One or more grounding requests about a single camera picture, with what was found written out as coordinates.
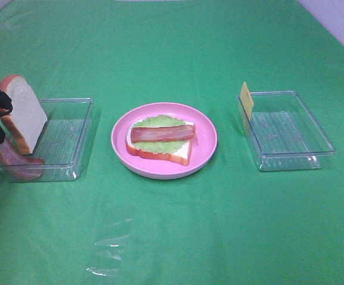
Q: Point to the bacon strip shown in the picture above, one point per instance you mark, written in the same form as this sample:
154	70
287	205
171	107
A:
11	157
162	134

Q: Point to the green lettuce leaf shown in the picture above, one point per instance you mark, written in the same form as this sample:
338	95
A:
159	147

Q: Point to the bread slice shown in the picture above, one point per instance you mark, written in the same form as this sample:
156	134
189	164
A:
181	157
27	118

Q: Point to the leaning bread slice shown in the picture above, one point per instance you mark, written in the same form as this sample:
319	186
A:
27	118

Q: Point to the left clear plastic tray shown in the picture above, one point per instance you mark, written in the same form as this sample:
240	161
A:
64	144

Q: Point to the clear plastic tray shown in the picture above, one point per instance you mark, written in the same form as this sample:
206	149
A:
283	134
64	144

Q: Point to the clear tape patch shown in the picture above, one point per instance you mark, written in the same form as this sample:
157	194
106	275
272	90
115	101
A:
110	244

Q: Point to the pink round plate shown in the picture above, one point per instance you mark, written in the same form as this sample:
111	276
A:
202	149

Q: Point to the green tablecloth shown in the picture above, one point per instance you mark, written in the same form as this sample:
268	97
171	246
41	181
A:
228	223

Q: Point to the yellow cheese slice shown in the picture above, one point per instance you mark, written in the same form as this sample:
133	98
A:
246	100

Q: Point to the right clear plastic tray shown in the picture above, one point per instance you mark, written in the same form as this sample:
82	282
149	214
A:
283	134

